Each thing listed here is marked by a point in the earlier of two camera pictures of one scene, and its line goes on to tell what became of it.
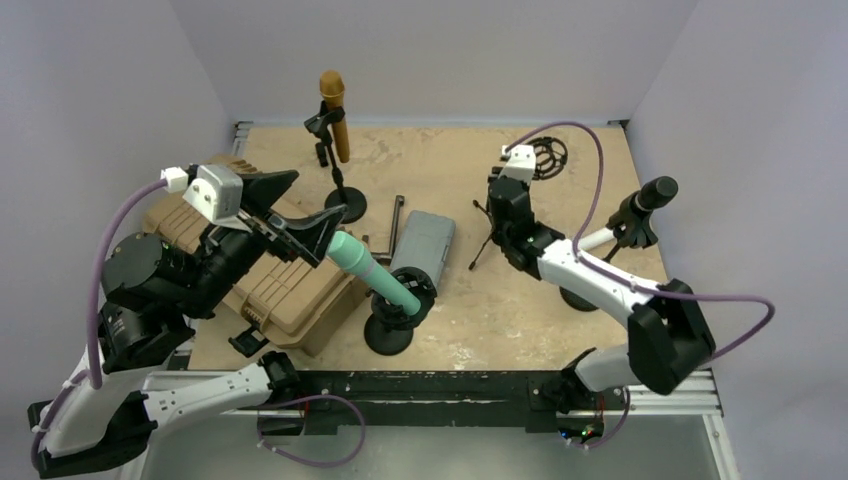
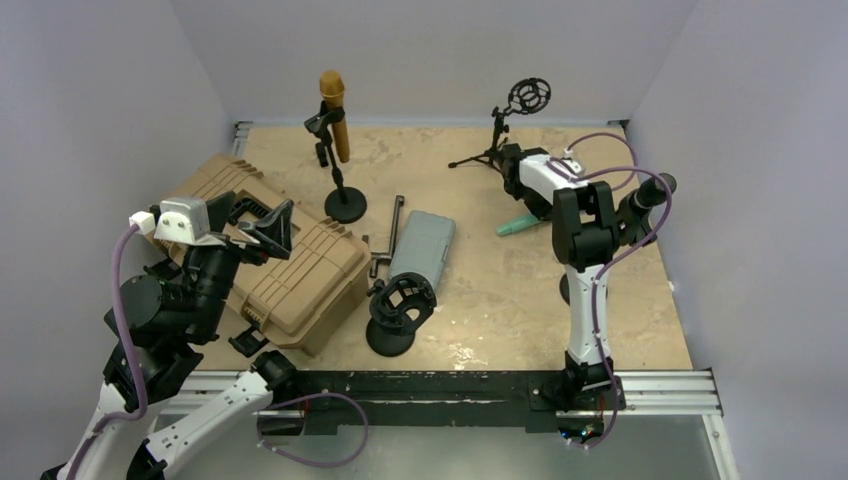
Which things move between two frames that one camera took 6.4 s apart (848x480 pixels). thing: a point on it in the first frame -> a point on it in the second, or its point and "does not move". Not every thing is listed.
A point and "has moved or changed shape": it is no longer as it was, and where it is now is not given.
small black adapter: x=322 y=153 does not move
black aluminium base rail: x=330 y=402 does not move
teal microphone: x=350 y=254 has moved or changed shape
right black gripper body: x=499 y=234 -> x=519 y=191
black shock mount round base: x=390 y=330 does not move
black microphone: x=656 y=192 does not move
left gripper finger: x=312 y=241 -> x=273 y=228
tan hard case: x=294 y=303 does not move
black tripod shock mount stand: x=551 y=155 -> x=527 y=96
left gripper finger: x=260 y=190 -> x=219 y=209
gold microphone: x=332 y=89 does not move
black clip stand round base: x=353 y=199 does not move
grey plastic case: x=423 y=243 does not move
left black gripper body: x=228 y=255 does not move
